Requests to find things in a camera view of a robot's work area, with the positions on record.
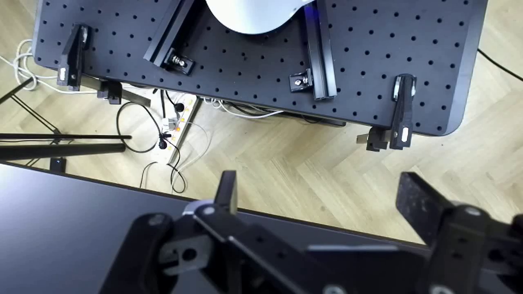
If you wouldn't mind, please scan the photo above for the white cable bundle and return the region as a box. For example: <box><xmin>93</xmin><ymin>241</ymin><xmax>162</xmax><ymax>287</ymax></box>
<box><xmin>0</xmin><ymin>37</ymin><xmax>95</xmax><ymax>96</ymax></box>

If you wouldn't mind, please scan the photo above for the black clamp bracket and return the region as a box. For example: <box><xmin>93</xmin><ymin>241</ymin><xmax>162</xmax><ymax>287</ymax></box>
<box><xmin>356</xmin><ymin>73</ymin><xmax>416</xmax><ymax>151</ymax></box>
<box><xmin>57</xmin><ymin>24</ymin><xmax>90</xmax><ymax>91</ymax></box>

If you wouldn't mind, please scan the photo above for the black aluminium rail right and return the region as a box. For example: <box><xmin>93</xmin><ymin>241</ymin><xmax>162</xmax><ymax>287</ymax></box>
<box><xmin>289</xmin><ymin>0</ymin><xmax>336</xmax><ymax>101</ymax></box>

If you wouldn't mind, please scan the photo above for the black aluminium rail left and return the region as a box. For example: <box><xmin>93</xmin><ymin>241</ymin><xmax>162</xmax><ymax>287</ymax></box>
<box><xmin>144</xmin><ymin>0</ymin><xmax>196</xmax><ymax>74</ymax></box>

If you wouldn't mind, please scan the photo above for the black clamp bracket right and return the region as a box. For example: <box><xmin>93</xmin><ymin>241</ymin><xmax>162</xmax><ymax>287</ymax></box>
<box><xmin>356</xmin><ymin>73</ymin><xmax>416</xmax><ymax>151</ymax></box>

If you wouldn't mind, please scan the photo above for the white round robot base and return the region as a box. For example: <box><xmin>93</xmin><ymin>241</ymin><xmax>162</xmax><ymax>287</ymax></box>
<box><xmin>206</xmin><ymin>0</ymin><xmax>314</xmax><ymax>34</ymax></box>

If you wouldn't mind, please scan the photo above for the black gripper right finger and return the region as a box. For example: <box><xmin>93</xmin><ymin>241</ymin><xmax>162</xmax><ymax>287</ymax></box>
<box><xmin>395</xmin><ymin>171</ymin><xmax>452</xmax><ymax>244</ymax></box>

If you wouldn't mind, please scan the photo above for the black perforated breadboard table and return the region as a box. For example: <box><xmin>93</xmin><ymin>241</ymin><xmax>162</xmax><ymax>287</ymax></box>
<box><xmin>34</xmin><ymin>0</ymin><xmax>487</xmax><ymax>135</ymax></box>

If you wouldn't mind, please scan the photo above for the black looped floor cable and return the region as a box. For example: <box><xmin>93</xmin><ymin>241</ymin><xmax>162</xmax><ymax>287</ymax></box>
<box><xmin>114</xmin><ymin>88</ymin><xmax>189</xmax><ymax>195</ymax></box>

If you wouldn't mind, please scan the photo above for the black aluminium rail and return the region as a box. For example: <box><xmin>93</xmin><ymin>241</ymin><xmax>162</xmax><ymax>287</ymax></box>
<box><xmin>144</xmin><ymin>0</ymin><xmax>196</xmax><ymax>74</ymax></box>
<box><xmin>289</xmin><ymin>0</ymin><xmax>336</xmax><ymax>101</ymax></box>

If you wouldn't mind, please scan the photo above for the black clamp bracket left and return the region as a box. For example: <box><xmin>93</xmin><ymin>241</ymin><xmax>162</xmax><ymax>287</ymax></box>
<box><xmin>57</xmin><ymin>24</ymin><xmax>90</xmax><ymax>91</ymax></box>

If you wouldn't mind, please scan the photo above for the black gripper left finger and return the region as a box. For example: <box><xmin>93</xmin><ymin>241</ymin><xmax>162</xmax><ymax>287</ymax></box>
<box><xmin>214</xmin><ymin>169</ymin><xmax>237</xmax><ymax>213</ymax></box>

